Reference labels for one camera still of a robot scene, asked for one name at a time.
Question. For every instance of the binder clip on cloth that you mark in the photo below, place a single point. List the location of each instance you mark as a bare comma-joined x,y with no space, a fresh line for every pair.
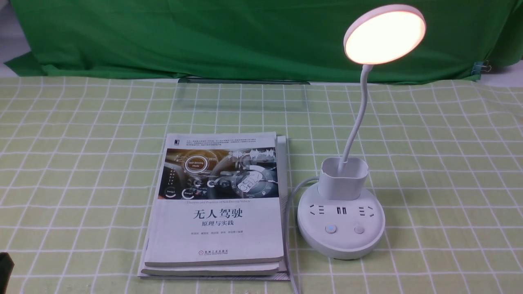
481,67

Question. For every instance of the green backdrop cloth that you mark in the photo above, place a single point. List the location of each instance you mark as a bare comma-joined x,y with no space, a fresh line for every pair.
254,39

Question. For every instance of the white desk lamp with socket base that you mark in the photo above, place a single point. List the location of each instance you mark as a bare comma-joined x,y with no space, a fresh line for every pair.
337,216

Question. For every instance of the bottom book in stack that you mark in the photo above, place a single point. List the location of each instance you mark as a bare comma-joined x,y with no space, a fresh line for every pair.
286,245

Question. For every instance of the self-driving textbook top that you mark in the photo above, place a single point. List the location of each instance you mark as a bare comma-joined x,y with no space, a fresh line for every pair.
216,220

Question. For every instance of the black object at left edge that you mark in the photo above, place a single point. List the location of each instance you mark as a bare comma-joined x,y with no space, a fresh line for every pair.
6,268

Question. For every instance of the green checkered tablecloth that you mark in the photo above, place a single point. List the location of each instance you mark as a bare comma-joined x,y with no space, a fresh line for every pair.
79,160

